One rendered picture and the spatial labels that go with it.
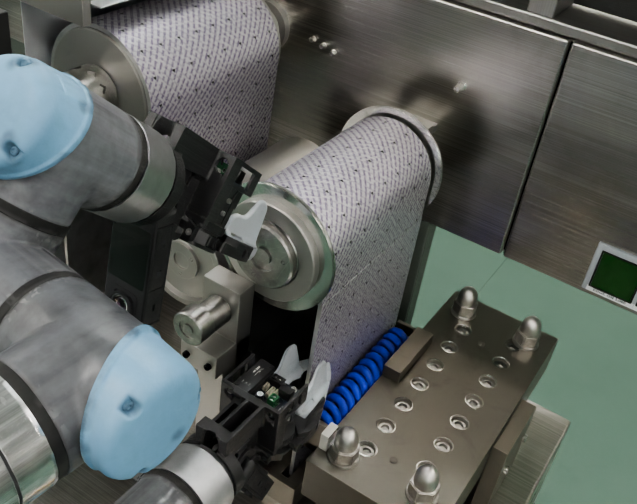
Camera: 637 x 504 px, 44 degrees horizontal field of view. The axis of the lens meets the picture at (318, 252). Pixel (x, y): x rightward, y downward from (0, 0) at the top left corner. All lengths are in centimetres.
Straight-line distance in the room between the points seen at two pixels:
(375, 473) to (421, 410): 12
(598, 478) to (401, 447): 157
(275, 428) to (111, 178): 35
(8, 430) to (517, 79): 74
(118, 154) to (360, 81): 60
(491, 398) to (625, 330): 202
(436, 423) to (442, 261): 210
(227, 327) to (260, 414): 13
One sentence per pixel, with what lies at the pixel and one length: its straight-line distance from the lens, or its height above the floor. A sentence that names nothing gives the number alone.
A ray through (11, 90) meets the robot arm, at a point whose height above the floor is 152.
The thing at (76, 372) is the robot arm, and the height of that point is 143.
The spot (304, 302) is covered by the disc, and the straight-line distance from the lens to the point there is 83.
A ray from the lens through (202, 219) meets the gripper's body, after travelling 65.
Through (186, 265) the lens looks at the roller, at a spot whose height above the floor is 117.
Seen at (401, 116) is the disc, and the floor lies 132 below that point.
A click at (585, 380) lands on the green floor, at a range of 276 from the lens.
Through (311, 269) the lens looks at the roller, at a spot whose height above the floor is 126.
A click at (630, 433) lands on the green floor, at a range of 265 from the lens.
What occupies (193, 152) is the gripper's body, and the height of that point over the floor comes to 142.
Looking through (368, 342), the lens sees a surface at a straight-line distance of 104.
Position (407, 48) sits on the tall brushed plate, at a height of 137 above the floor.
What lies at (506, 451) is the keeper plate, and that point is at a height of 102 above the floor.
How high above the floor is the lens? 173
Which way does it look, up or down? 36 degrees down
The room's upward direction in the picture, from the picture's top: 9 degrees clockwise
